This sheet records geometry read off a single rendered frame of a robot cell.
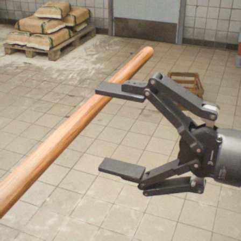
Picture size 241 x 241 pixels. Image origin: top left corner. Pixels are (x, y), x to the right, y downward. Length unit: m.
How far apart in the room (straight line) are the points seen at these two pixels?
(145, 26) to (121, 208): 3.37
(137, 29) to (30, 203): 3.46
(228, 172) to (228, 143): 0.04
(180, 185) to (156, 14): 4.41
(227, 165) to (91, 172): 1.90
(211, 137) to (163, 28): 4.45
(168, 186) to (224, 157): 0.12
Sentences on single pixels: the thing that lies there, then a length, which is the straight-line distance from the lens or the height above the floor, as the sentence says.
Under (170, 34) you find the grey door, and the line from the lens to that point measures 4.85.
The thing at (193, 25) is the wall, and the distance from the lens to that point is 4.78.
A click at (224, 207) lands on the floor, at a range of 2.13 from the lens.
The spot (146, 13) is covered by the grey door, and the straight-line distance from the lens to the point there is 4.88.
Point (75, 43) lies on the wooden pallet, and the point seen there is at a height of 0.08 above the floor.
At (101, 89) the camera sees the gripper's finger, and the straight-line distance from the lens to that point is 0.45.
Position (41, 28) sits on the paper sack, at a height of 0.37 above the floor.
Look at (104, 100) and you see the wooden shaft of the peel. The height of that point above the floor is 1.19.
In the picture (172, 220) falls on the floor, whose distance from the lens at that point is 1.99.
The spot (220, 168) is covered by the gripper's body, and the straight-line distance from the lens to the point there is 0.43.
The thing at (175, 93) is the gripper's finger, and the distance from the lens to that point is 0.42.
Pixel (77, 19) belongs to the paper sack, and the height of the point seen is 0.36.
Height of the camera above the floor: 1.47
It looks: 31 degrees down
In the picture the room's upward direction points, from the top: straight up
